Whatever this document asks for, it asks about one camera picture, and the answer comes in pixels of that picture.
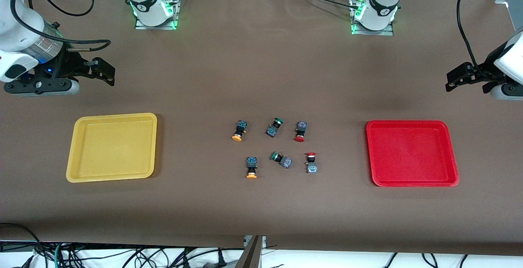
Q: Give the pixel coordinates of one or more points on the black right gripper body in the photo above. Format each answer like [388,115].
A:
[66,64]

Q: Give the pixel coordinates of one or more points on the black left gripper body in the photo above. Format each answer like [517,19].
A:
[486,73]

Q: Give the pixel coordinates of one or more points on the yellow push button switch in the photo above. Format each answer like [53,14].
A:
[251,164]
[240,128]

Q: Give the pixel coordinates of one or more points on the red push button switch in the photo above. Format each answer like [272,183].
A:
[301,128]
[312,166]

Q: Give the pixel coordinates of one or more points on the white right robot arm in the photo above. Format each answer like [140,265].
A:
[20,31]

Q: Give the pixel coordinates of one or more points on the yellow plastic tray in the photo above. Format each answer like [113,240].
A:
[110,149]

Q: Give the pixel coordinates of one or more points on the red plastic tray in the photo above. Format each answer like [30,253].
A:
[412,153]

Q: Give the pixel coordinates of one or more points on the brown table cover sheet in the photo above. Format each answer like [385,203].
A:
[261,76]

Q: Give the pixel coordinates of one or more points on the dark brown slanted bar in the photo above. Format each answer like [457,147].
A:
[250,257]

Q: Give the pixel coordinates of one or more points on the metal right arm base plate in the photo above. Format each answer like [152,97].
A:
[163,26]

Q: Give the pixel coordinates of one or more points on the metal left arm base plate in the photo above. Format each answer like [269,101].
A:
[372,32]

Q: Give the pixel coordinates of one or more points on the green push button switch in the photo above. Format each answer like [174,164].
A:
[272,130]
[286,162]

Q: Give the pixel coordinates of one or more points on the grey metal bracket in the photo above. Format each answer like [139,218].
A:
[246,241]

